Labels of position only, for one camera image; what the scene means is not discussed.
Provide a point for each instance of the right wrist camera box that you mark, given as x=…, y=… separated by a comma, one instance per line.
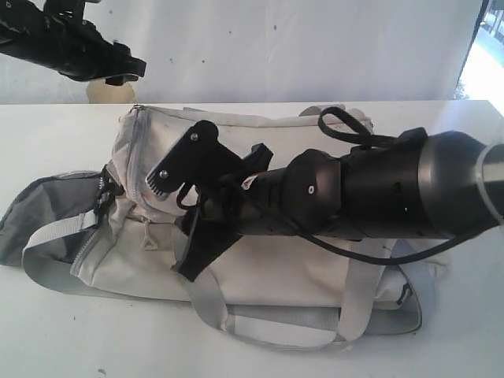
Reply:
x=197, y=158

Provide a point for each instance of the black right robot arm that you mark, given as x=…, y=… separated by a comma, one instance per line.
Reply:
x=415, y=186

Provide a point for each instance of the dark window frame post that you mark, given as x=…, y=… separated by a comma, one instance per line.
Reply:
x=459, y=91

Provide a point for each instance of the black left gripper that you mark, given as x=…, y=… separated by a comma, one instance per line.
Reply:
x=57, y=37

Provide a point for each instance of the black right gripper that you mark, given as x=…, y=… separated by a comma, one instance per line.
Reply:
x=303, y=199

